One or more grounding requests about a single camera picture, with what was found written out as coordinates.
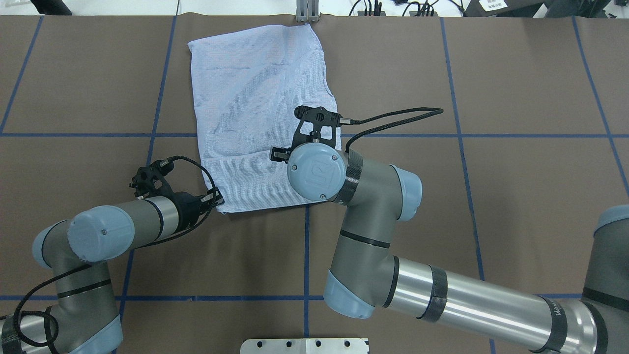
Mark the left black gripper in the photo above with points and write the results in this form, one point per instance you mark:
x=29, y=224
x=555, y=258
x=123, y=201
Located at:
x=187, y=210

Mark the blue striped button shirt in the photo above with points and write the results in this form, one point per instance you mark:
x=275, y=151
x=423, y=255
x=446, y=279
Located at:
x=246, y=86

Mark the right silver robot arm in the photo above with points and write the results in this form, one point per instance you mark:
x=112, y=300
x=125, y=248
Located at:
x=364, y=274

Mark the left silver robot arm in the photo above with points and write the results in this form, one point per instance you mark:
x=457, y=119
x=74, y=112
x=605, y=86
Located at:
x=86, y=319

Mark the black device with label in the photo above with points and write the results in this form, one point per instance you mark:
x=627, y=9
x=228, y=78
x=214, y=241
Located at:
x=503, y=8

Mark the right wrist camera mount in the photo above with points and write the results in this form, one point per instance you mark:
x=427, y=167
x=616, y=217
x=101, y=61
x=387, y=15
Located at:
x=320, y=118

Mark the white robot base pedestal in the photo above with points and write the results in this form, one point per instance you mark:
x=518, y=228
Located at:
x=306, y=346

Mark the grey aluminium frame post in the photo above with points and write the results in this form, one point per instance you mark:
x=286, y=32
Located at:
x=307, y=11

